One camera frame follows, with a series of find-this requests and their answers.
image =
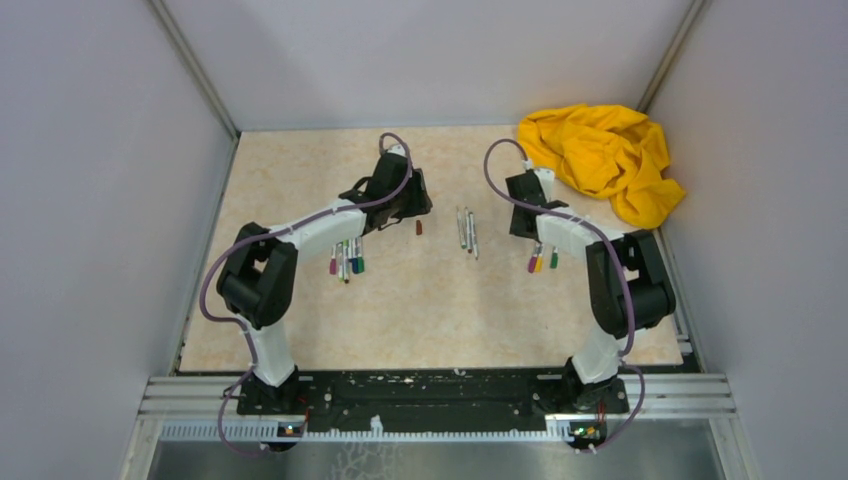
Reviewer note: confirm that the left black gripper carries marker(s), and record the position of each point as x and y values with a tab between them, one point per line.
421	202

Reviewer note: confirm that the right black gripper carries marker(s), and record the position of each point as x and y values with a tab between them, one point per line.
514	229

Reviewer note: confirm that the green long nib marker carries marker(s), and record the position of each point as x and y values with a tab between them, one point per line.
460	220

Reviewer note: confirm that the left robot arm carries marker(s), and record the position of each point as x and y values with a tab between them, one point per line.
258	275

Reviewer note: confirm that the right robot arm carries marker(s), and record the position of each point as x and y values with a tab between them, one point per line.
629	286

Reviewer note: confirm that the yellow end rainbow marker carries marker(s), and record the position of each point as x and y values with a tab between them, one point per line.
343	262

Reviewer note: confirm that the yellow crumpled cloth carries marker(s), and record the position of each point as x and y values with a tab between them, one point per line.
606	152

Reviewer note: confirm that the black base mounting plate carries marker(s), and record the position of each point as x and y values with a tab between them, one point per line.
432	400

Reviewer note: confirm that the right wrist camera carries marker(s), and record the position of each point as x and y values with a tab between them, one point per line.
546	178

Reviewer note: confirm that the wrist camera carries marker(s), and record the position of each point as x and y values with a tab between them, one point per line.
546	178
398	150

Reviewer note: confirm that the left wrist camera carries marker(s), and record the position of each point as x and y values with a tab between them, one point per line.
398	150

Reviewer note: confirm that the right corner aluminium post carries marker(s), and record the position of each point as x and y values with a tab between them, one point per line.
695	10

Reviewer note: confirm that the corner aluminium post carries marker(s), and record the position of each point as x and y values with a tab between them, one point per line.
695	10
193	66

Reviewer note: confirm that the aluminium frame rail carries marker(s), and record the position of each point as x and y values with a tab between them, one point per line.
661	396

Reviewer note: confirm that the left corner aluminium post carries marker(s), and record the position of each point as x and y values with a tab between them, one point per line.
193	66

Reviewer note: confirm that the white cable duct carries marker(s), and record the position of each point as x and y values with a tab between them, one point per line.
277	431

